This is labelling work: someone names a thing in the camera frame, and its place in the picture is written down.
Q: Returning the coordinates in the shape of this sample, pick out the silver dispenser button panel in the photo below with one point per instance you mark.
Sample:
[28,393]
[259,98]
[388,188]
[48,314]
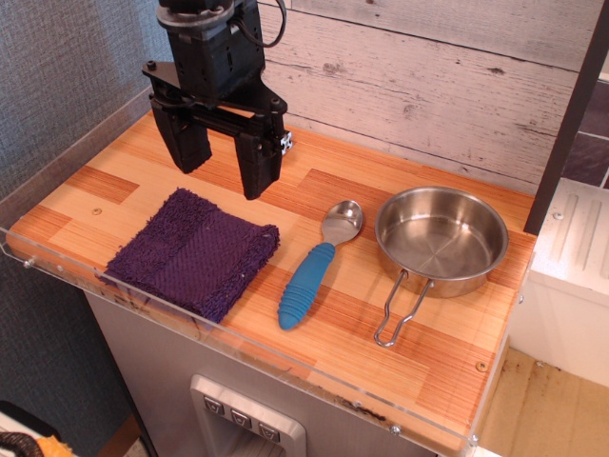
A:
[235,425]

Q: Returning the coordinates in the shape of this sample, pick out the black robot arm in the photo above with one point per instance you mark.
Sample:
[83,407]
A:
[204,10]

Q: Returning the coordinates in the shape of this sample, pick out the dark right shelf post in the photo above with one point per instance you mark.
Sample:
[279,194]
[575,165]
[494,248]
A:
[569,127]

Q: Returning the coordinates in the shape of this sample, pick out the orange object with black strap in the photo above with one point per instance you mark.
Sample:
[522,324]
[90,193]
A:
[23,445]

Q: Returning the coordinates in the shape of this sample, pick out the grey toy fridge cabinet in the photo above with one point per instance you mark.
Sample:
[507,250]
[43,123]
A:
[157,364]

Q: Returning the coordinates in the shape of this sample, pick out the blue handled metal spoon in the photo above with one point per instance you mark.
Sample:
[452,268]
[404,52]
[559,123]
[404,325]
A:
[341,224]

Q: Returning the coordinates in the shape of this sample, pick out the purple folded rag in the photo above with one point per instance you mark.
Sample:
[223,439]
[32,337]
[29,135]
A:
[195,256]

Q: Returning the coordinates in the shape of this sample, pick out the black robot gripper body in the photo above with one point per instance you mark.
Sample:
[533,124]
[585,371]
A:
[216,74]

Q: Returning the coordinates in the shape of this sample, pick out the white toy sink unit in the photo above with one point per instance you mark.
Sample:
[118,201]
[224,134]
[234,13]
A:
[561,317]

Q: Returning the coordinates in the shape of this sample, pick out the clear acrylic guard rail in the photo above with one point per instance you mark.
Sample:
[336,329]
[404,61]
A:
[104,173]

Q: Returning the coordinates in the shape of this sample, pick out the silver steel pot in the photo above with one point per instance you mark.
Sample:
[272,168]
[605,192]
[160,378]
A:
[436,242]

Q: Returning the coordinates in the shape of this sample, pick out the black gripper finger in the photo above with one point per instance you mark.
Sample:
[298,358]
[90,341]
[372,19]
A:
[259,162]
[186,140]

